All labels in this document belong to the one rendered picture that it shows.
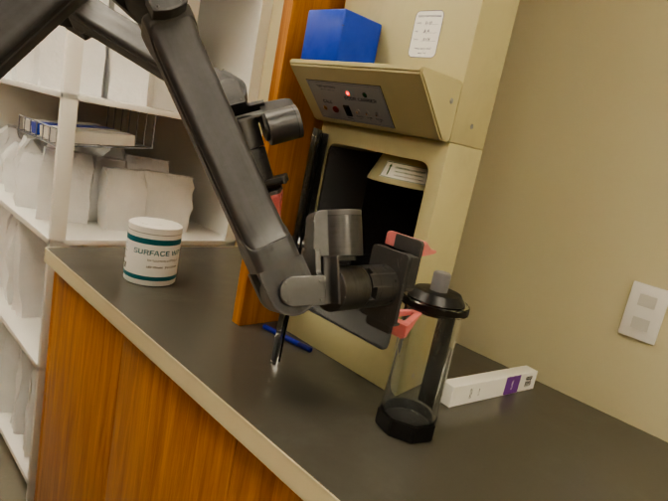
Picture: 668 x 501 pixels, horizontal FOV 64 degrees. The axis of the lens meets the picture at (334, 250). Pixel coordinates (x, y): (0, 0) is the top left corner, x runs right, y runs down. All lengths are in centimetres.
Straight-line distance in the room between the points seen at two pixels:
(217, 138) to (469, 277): 92
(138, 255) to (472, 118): 84
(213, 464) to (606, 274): 88
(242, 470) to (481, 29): 82
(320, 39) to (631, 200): 71
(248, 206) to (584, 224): 85
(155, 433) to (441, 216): 72
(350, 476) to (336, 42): 71
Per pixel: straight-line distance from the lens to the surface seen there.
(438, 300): 83
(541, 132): 135
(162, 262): 139
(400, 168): 104
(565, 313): 131
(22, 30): 67
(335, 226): 66
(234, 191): 63
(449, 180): 97
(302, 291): 62
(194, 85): 65
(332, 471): 80
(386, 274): 71
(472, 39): 97
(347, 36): 102
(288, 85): 115
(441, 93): 91
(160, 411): 117
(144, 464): 127
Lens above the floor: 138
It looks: 12 degrees down
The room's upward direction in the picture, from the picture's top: 11 degrees clockwise
